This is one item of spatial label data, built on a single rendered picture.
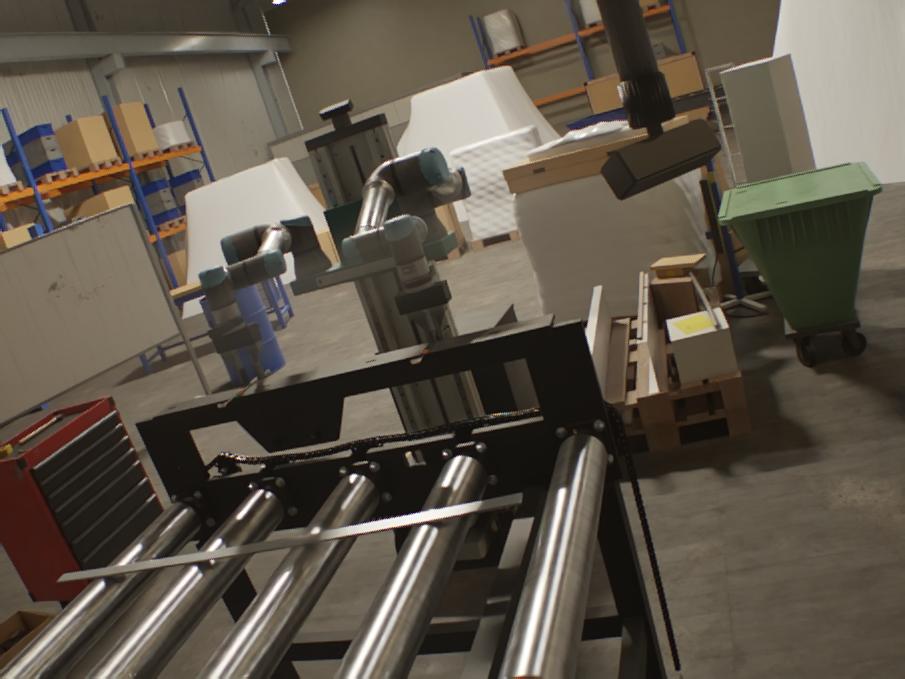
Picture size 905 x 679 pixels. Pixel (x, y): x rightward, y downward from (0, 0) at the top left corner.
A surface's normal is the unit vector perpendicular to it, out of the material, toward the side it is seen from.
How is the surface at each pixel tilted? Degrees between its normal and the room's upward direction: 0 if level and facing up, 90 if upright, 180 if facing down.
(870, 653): 0
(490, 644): 0
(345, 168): 90
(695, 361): 90
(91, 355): 90
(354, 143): 90
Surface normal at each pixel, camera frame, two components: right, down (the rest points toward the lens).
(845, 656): -0.31, -0.91
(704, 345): -0.22, 0.35
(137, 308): 0.72, -0.04
